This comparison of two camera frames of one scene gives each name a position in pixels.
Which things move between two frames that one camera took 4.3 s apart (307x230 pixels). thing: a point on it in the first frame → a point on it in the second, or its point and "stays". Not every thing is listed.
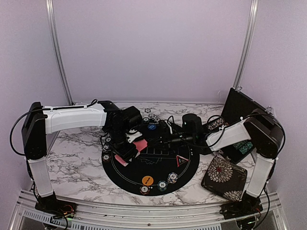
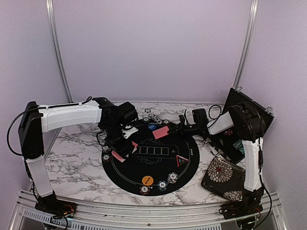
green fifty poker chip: (146, 120) stays
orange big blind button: (147, 180) stays
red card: (140, 144) → (160, 132)
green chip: (162, 185) stays
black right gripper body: (189, 138) → (188, 130)
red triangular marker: (180, 160) stays
